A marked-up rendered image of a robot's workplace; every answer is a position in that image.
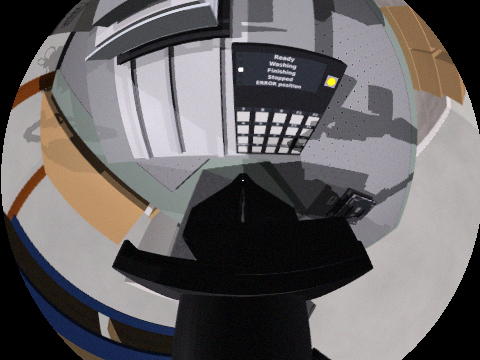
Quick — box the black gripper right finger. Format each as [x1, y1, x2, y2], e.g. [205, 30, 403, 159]
[243, 173, 298, 222]

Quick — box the white multiwell plate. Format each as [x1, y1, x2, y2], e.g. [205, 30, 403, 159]
[132, 0, 218, 49]

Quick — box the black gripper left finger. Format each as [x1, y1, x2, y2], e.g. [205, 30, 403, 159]
[187, 173, 243, 222]

